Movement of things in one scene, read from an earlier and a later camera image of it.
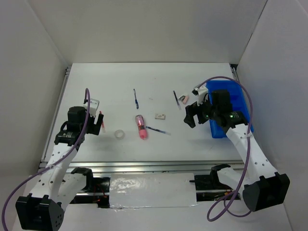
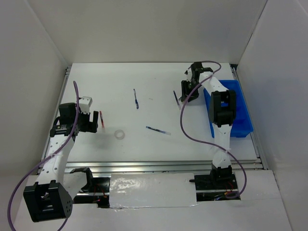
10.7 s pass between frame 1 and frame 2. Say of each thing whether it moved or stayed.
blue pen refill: stayed
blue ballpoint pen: stayed
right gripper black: moved
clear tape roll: stayed
